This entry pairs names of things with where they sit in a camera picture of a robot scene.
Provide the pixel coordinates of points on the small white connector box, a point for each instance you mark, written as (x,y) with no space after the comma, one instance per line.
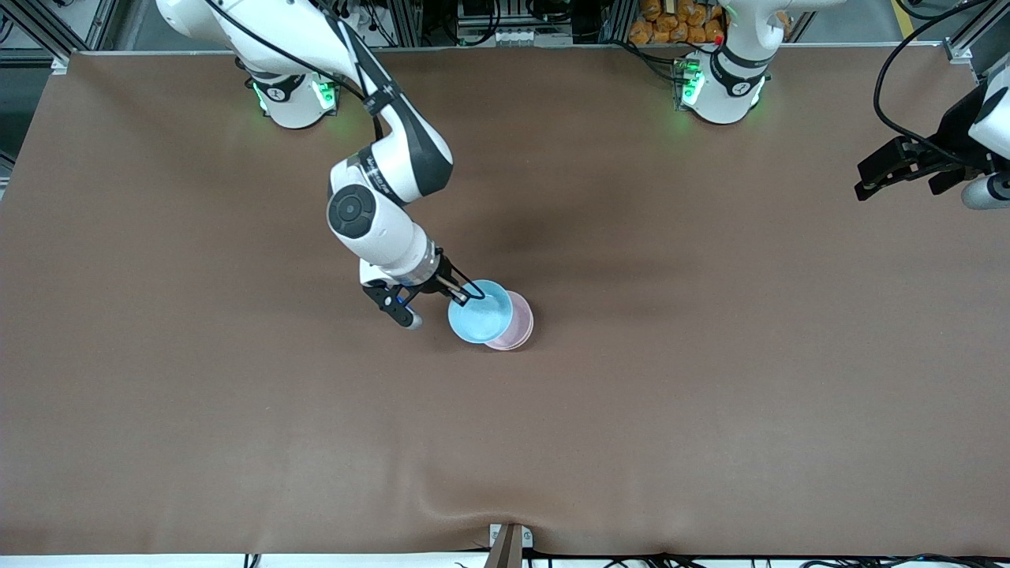
(521,35)

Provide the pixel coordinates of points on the pink bowl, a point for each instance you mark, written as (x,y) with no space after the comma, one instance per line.
(521,327)

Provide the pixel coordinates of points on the blue bowl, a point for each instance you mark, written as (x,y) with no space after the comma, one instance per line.
(477,315)

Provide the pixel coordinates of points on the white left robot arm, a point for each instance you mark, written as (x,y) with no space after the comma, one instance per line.
(726,91)

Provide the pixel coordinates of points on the aluminium frame post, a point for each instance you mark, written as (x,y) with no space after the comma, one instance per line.
(406,20)
(615,20)
(43,28)
(974,35)

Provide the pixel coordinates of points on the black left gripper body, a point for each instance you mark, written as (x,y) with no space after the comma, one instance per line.
(949,134)

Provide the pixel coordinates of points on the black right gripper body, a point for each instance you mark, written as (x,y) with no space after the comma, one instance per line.
(441,276)

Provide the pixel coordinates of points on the grey metal table bracket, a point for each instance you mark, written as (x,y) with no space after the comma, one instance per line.
(510,544)

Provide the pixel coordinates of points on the brown tablecloth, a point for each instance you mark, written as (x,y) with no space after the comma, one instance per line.
(505,442)

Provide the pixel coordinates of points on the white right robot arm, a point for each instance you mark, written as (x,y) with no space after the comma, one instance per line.
(379,229)

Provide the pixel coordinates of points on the orange bread rolls bag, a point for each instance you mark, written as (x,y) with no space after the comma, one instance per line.
(675,20)

